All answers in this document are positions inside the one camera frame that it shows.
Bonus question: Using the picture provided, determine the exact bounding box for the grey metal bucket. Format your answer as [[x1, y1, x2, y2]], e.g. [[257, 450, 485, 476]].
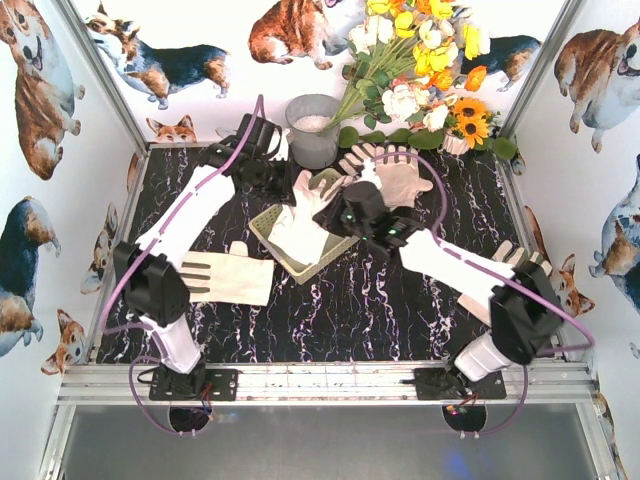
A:
[[285, 94, 340, 170]]

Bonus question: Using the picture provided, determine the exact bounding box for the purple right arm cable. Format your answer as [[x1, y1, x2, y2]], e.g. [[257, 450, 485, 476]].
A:
[[369, 152, 596, 435]]

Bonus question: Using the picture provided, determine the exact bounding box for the white glove grey patch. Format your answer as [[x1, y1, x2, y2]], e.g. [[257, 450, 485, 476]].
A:
[[268, 170, 352, 265]]

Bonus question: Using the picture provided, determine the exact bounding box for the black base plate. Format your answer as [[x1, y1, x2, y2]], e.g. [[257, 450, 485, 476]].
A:
[[149, 365, 239, 401], [409, 368, 507, 400]]

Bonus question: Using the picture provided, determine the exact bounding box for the artificial flower bouquet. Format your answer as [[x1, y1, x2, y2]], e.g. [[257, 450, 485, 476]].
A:
[[323, 1, 529, 160]]

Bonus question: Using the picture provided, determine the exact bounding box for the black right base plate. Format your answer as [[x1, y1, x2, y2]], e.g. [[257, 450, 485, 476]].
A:
[[409, 368, 507, 400]]

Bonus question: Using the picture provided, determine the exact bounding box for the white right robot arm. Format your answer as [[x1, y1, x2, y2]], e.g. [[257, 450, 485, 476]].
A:
[[313, 181, 563, 382]]

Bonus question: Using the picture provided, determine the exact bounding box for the small white flower pot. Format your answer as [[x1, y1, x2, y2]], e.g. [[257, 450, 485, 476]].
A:
[[442, 131, 471, 156]]

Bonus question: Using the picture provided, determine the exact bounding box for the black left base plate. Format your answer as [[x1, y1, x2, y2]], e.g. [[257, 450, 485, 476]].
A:
[[149, 365, 239, 401]]

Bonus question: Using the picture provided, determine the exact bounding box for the white glove back right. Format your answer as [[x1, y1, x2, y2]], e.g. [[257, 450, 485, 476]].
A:
[[375, 155, 433, 210]]

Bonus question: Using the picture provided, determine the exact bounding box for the white glove right side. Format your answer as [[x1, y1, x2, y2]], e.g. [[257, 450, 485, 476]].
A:
[[456, 240, 554, 326]]

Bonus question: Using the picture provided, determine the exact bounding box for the aluminium front rail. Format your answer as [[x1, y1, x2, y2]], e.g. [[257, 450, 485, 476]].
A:
[[56, 359, 596, 406]]

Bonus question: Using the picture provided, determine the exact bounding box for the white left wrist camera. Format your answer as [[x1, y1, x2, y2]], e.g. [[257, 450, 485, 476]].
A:
[[268, 128, 291, 161]]

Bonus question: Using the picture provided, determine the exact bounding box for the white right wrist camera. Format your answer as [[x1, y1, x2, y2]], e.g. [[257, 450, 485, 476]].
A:
[[359, 159, 382, 190]]

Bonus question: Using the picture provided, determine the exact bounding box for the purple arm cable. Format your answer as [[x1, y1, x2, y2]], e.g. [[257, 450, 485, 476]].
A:
[[98, 93, 266, 436], [369, 152, 596, 435]]

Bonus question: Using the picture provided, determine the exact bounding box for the white glove left side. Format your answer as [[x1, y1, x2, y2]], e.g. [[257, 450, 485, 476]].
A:
[[179, 241, 274, 306]]

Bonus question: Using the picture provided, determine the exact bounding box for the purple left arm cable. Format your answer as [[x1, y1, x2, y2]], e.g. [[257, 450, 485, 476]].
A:
[[98, 93, 266, 436]]

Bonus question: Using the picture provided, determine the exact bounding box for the pale green storage basket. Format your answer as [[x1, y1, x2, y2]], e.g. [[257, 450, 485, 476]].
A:
[[249, 168, 358, 284]]

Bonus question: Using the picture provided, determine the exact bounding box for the striped glove back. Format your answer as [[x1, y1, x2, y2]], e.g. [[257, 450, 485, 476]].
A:
[[338, 143, 376, 176]]

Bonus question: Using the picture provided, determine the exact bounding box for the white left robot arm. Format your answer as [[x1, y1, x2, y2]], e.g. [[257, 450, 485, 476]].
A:
[[112, 114, 295, 374]]

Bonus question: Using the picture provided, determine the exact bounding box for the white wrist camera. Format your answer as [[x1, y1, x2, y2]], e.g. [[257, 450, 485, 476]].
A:
[[359, 159, 382, 190], [268, 128, 291, 161]]

